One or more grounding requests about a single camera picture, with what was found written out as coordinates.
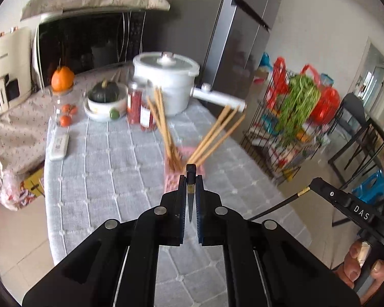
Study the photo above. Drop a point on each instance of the dark green pumpkin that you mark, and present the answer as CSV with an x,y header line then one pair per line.
x,y
104,92

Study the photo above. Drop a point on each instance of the white electric cooking pot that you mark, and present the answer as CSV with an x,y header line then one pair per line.
x,y
175,75

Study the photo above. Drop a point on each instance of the cream air fryer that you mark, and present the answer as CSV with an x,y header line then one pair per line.
x,y
15,59

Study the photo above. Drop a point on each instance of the grey checked tablecloth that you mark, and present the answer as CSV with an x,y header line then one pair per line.
x,y
116,170

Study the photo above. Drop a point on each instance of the orange fruit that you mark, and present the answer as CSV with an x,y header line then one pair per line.
x,y
62,79

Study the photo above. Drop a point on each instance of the white remote control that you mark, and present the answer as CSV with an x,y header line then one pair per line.
x,y
58,147

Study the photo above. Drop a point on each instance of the white bowl green dot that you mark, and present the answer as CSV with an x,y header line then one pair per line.
x,y
106,112

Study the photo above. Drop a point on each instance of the wooden chopstick in holder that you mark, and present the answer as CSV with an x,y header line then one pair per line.
x,y
172,156
209,151
175,159
161,134
229,117
214,127

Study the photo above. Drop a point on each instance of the grey refrigerator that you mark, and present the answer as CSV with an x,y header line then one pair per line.
x,y
226,38

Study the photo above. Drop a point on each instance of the red plastic bag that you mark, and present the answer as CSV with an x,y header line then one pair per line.
x,y
329,101
278,84

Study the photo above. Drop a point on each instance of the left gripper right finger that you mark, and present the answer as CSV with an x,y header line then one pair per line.
x,y
264,264

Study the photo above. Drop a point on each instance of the green leafy vegetables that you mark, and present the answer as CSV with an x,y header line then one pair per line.
x,y
297,106

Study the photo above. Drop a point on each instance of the black microwave oven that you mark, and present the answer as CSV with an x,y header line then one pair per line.
x,y
85,41

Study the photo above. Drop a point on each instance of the black wire rack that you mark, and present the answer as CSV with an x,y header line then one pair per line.
x,y
264,144

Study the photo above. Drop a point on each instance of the red goji jar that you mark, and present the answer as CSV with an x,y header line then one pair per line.
x,y
134,97

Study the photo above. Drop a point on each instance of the glass jar with tomatoes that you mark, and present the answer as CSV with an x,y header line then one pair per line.
x,y
66,105

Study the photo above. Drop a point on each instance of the red labelled jar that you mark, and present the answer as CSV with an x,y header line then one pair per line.
x,y
147,120

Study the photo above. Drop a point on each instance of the pink perforated utensil holder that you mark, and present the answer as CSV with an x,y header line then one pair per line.
x,y
171,177

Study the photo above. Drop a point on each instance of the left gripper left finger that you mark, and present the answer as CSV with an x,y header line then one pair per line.
x,y
117,264

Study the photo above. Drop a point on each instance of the floral table cover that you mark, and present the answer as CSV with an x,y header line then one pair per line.
x,y
24,131

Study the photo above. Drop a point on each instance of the blue plastic bag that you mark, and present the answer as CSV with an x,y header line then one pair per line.
x,y
265,62

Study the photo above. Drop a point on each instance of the black chair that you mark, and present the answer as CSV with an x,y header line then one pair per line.
x,y
365,132

